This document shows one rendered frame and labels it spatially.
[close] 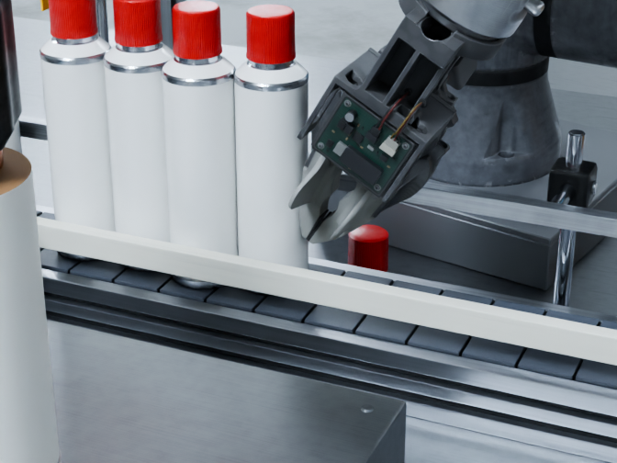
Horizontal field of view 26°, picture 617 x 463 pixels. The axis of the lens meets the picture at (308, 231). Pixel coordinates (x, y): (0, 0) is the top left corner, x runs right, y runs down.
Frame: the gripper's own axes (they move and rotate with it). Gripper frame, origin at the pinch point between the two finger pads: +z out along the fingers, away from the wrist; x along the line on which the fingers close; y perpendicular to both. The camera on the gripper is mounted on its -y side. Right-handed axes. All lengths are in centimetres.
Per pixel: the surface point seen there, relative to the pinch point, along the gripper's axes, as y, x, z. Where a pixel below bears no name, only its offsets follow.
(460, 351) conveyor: 4.3, 13.1, -1.2
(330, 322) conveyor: 4.3, 4.9, 3.4
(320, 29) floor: -329, -73, 149
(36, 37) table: -58, -50, 41
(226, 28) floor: -318, -99, 165
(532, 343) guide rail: 4.8, 16.4, -5.4
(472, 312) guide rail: 4.8, 12.1, -4.5
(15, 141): 0.0, -23.4, 10.9
